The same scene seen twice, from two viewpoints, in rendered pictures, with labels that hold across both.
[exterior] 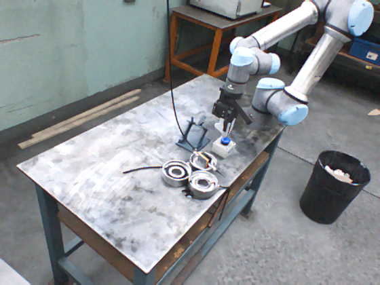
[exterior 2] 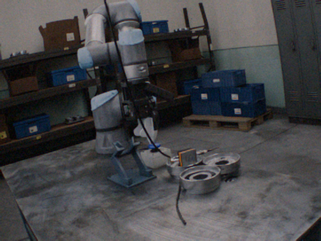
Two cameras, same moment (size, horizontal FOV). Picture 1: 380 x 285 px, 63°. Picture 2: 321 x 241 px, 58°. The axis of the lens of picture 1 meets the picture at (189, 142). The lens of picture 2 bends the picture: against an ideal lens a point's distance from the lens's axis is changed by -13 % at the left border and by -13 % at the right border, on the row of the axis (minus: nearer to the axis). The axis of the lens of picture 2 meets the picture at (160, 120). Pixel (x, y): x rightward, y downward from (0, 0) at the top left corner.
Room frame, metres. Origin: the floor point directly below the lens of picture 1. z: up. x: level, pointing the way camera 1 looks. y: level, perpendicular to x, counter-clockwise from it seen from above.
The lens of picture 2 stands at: (0.54, 0.74, 1.14)
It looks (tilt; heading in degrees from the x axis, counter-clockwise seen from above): 11 degrees down; 298
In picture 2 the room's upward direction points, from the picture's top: 9 degrees counter-clockwise
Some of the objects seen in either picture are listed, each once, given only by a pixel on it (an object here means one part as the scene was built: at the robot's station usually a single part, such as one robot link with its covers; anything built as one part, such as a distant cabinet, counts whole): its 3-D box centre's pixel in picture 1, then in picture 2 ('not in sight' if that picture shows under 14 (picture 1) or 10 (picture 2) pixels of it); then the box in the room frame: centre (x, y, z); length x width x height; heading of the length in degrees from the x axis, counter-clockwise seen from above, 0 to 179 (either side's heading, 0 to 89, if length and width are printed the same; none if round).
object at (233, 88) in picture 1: (235, 85); (136, 72); (1.05, -0.12, 1.10); 0.08 x 0.08 x 0.05
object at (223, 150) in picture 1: (224, 146); (155, 156); (1.05, -0.15, 0.82); 0.08 x 0.07 x 0.05; 151
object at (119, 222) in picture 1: (186, 136); (113, 184); (1.12, 0.01, 0.79); 1.20 x 0.60 x 0.02; 151
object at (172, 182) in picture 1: (176, 173); (200, 179); (0.83, 0.02, 0.82); 0.10 x 0.10 x 0.04
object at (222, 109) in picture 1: (228, 103); (138, 98); (1.05, -0.12, 1.02); 0.09 x 0.08 x 0.12; 61
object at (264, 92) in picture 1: (269, 93); (107, 108); (1.33, -0.32, 0.97); 0.13 x 0.12 x 0.14; 33
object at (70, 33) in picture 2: not in sight; (59, 35); (3.62, -2.56, 1.70); 0.56 x 0.36 x 0.39; 56
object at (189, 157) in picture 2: (202, 160); (188, 157); (0.89, -0.06, 0.85); 0.05 x 0.02 x 0.04; 49
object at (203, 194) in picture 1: (202, 184); (222, 165); (0.80, -0.08, 0.82); 0.10 x 0.10 x 0.04
